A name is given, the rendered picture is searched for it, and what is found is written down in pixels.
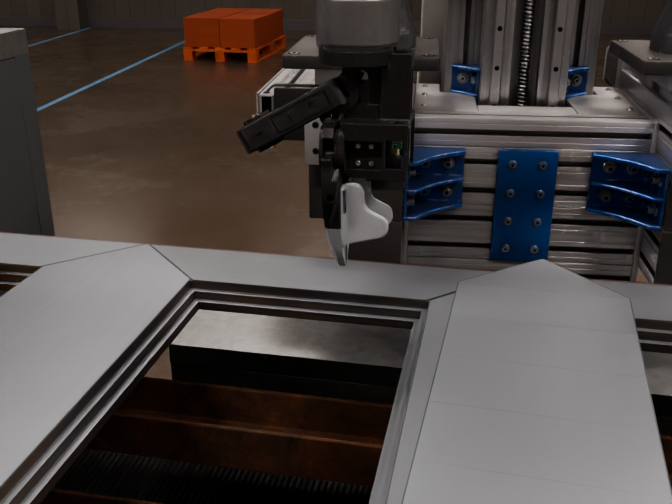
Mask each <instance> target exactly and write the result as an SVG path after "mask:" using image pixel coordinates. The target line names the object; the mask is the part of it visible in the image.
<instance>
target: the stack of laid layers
mask: <svg viewBox="0 0 672 504"><path fill-rule="evenodd" d="M39 268H41V267H33V266H21V265H10V264H0V291H9V290H10V289H12V288H13V287H14V286H16V285H17V284H19V283H20V282H21V281H23V280H24V279H26V278H27V277H28V276H30V275H31V274H32V273H34V272H35V271H37V270H38V269H39ZM454 295H455V292H453V293H450V294H447V295H444V296H441V297H437V298H434V299H431V300H428V301H422V300H411V299H399V298H388V297H376V296H365V295H353V294H342V293H330V292H319V291H308V290H296V289H285V288H273V287H262V286H250V285H239V284H227V283H216V282H205V281H193V280H190V281H189V282H188V283H187V284H186V285H185V286H184V287H183V288H182V289H181V291H180V292H179V293H178V294H177V295H176V296H175V297H174V298H173V299H172V300H171V301H170V303H169V304H168V305H167V306H166V307H165V308H164V309H163V310H162V311H161V312H160V314H159V315H158V316H157V317H156V318H155V319H154V320H153V321H152V322H151V323H150V325H149V326H148V327H147V328H146V329H145V330H144V331H143V332H142V333H141V334H140V336H139V337H138V338H137V339H136V340H135V341H134V342H133V343H132V344H131V345H130V347H129V348H128V349H127V350H126V351H125V352H124V353H123V354H122V355H121V356H120V358H119V359H118V360H117V361H116V362H115V363H114V364H113V365H112V366H111V367H110V368H109V370H108V371H107V372H106V373H105V374H104V375H103V376H102V377H101V378H100V379H99V381H98V382H97V383H96V384H95V385H94V386H93V387H92V388H91V389H90V390H89V392H88V393H87V394H86V395H85V396H84V397H83V398H82V399H81V400H80V401H79V403H78V404H77V405H76V406H75V407H74V408H73V409H72V410H71V411H70V412H69V414H68V415H67V416H66V417H65V418H64V419H63V420H62V421H61V422H60V423H59V425H58V426H57V427H56V428H55V429H54V430H53V431H52V432H51V433H50V434H49V435H48V437H47V438H46V439H45V440H44V441H43V442H42V443H41V444H40V445H39V446H38V448H37V449H36V450H35V451H34V452H33V453H32V454H31V455H30V456H29V457H28V459H27V460H26V461H25V462H24V463H23V464H22V465H21V466H20V467H19V468H18V470H17V471H16V472H15V473H14V474H13V475H12V476H11V477H10V478H9V479H8V481H7V482H6V483H5V484H4V485H3V486H2V487H1V488H0V504H40V503H41V502H42V501H43V500H44V498H45V497H46V496H47V495H48V493H49V492H50V491H51V490H52V489H53V487H54V486H55V485H56V484H57V482H58V481H59V480H60V479H61V477H62V476H63V475H64V474H65V473H66V471H67V470H68V469H69V468H70V466H71V465H72V464H73V463H74V462H75V460H76V459H77V458H78V457H79V455H80V454H81V453H82V452H83V451H84V449H85V448H86V447H87V446H88V444H89V443H90V442H91V441H92V440H93V438H94V437H95V436H96V435H97V433H98V432H99V431H100V430H101V429H102V427H103V426H104V425H105V424H106V422H107V421H108V420H109V419H110V418H111V416H112V415H113V414H114V413H115V411H116V410H117V409H118V408H119V407H120V405H121V404H122V403H123V402H124V400H125V399H126V398H127V397H128V396H129V394H130V393H131V392H132V391H133V389H134V388H135V387H136V386H137V385H138V383H139V382H140V381H141V380H142V378H143V377H144V376H145V375H146V373H147V372H148V371H149V370H150V369H151V367H152V366H153V365H154V364H155V362H156V361H157V360H158V359H159V358H160V356H161V355H162V354H163V353H164V351H165V350H166V349H167V348H168V347H169V345H170V344H171V343H172V342H173V340H174V339H175V338H176V337H177V336H178V334H179V333H180V332H181V331H182V329H183V328H184V327H185V326H186V325H187V323H188V322H189V321H190V320H191V318H192V317H193V316H194V315H195V314H196V312H197V311H198V310H199V309H201V310H212V311H222V312H233V313H243V314H254V315H265V316H275V317H286V318H296V319H307V320H318V321H328V322H339V323H349V324H360V325H371V326H381V327H392V328H402V329H412V331H411V335H410V339H409V343H408V347H407V351H406V355H405V359H404V363H403V367H402V371H401V375H400V379H399V383H398V387H397V391H396V395H395V399H394V403H393V407H392V411H391V416H390V420H389V424H388V428H387V432H386V436H385V440H384V444H383V448H382V452H381V456H380V460H379V464H378V468H377V472H376V476H375V480H374V484H373V488H372V492H371V496H370V500H369V504H401V502H402V498H403V494H404V490H405V487H406V483H407V479H408V475H409V471H410V467H411V463H412V459H413V455H414V452H415V448H416V444H417V440H418V436H419V432H420V428H421V424H422V420H423V416H424V413H425V409H426V405H427V401H428V397H429V393H430V389H431V385H432V381H433V377H434V374H435V370H436V366H437V362H438V358H439V354H440V350H441V346H442V342H443V338H444V334H445V330H446V326H447V323H448V319H449V315H450V311H451V307H452V303H453V299H454ZM635 322H636V327H637V331H638V336H639V341H640V345H641V350H642V351H646V352H657V353H668V354H672V322H663V321H651V320H640V319H635Z"/></svg>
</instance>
